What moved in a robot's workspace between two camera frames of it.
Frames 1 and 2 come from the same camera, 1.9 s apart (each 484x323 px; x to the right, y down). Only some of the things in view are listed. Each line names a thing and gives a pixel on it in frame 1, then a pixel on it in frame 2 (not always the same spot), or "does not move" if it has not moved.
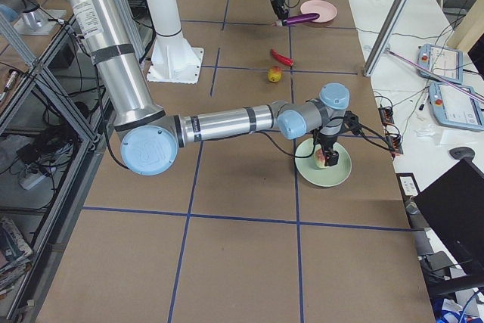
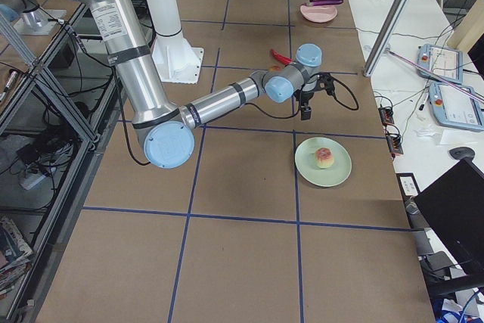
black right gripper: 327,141 → 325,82
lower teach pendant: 454,108 does not move
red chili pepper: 281,58 does not move
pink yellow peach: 320,159 does not move
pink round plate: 326,10 does not move
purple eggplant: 299,18 → 325,1
